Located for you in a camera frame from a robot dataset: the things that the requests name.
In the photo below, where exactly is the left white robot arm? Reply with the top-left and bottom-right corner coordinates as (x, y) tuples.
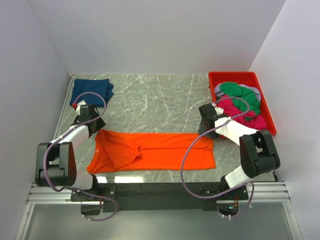
(35, 104), (106, 201)

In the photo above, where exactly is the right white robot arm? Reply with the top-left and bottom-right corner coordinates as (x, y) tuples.
(198, 103), (281, 200)

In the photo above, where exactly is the red plastic bin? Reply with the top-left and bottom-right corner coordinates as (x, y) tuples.
(208, 71), (277, 136)

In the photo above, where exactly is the lavender t shirt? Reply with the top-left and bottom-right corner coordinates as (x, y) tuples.
(214, 83), (262, 101)

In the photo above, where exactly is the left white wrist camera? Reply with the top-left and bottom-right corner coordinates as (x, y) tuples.
(72, 100), (87, 114)

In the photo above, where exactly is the magenta t shirt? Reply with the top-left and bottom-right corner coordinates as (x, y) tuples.
(216, 95), (267, 131)

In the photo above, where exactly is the aluminium frame rail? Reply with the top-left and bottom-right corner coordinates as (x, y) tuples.
(14, 74), (75, 240)

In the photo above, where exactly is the orange t shirt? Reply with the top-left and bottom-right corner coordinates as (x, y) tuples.
(86, 129), (216, 174)

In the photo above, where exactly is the folded blue t shirt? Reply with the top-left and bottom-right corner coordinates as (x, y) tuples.
(69, 78), (114, 108)

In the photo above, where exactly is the black base beam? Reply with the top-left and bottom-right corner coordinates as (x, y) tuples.
(70, 182), (249, 213)

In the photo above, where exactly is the green t shirt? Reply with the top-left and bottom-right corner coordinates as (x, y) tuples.
(220, 82), (261, 115)

